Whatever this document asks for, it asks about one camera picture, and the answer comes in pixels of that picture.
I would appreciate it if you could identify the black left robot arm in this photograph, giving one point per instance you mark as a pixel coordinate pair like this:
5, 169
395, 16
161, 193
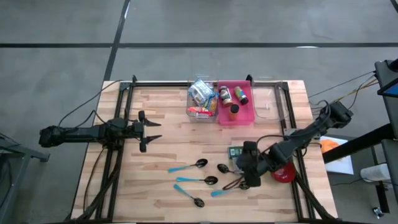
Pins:
77, 134

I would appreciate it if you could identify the blue screen tablet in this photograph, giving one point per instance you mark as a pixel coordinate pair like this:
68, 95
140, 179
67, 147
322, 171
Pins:
392, 88

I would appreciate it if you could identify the black stand leg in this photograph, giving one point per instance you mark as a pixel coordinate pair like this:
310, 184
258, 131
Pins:
382, 196

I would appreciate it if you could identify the blue yellow noodle packet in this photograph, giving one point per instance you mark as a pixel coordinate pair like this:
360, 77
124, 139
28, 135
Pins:
213, 103

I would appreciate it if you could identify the dark grey cart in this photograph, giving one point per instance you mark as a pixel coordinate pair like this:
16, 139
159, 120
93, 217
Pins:
387, 74

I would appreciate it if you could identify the white paper roll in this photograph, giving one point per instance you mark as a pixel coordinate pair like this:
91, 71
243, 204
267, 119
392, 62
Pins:
374, 174

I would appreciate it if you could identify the clear plastic bin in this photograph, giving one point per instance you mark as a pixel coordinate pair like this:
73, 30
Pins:
267, 99
190, 118

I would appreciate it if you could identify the dark spice jar tan lid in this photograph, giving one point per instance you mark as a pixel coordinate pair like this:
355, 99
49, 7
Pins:
225, 96

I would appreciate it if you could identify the red noodle packet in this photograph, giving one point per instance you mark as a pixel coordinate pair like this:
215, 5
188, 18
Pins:
199, 112

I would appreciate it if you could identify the white sheet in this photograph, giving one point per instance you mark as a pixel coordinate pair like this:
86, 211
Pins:
342, 165

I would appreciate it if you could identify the green tin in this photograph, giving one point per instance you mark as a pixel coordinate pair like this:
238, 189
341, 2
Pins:
234, 152

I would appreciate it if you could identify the caster wheel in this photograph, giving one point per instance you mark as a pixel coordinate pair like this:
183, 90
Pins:
377, 212

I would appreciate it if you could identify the blue white noodle packet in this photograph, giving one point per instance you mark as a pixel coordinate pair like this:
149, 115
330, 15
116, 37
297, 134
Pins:
199, 91

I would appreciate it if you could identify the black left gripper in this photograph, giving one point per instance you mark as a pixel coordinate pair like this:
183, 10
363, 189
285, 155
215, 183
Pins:
142, 130

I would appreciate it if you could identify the spice jar green blue label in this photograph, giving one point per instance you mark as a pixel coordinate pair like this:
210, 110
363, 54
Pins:
240, 94

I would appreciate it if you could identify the black aluminium table frame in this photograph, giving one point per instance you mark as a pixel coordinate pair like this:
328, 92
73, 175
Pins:
161, 83

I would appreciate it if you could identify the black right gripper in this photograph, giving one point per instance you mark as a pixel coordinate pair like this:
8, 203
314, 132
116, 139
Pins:
252, 165

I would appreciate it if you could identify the black beam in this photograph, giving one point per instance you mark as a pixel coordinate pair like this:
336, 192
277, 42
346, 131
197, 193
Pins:
357, 143

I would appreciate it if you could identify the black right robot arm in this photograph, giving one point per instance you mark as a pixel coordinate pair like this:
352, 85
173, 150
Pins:
311, 130

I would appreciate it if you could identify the pink plastic bin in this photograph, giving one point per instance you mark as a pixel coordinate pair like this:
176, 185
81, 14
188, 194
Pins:
245, 115

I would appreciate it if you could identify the grey metal stand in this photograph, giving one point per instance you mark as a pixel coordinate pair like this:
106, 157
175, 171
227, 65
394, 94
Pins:
28, 154

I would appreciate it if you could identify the orange object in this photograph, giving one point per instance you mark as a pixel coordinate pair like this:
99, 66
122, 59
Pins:
329, 145

